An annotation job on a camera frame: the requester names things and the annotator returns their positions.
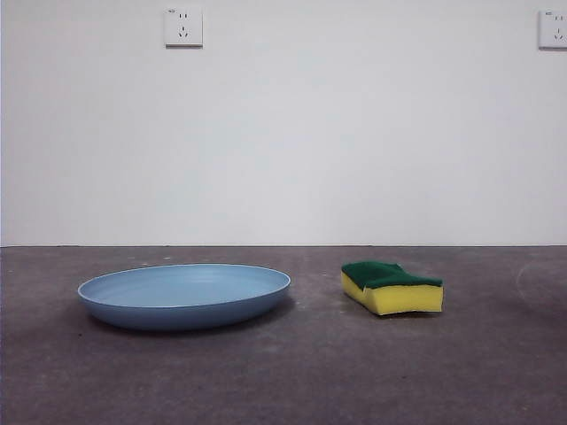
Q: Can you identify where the light blue round plate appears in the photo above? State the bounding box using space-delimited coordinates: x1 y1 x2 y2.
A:
76 263 292 332

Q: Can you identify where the yellow sponge with green pad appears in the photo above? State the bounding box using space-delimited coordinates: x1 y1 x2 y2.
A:
340 260 445 318

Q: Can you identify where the white wall socket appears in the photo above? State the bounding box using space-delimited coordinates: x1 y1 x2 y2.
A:
538 9 567 50
164 7 205 49

